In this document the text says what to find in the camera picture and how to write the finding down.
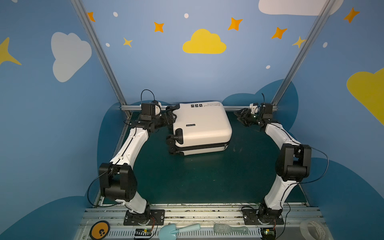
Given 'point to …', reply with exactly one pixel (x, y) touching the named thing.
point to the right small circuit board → (268, 233)
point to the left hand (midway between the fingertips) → (169, 117)
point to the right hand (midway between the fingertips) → (236, 113)
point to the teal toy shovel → (168, 231)
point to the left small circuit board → (143, 233)
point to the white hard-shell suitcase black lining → (200, 127)
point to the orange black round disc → (99, 230)
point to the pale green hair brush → (224, 228)
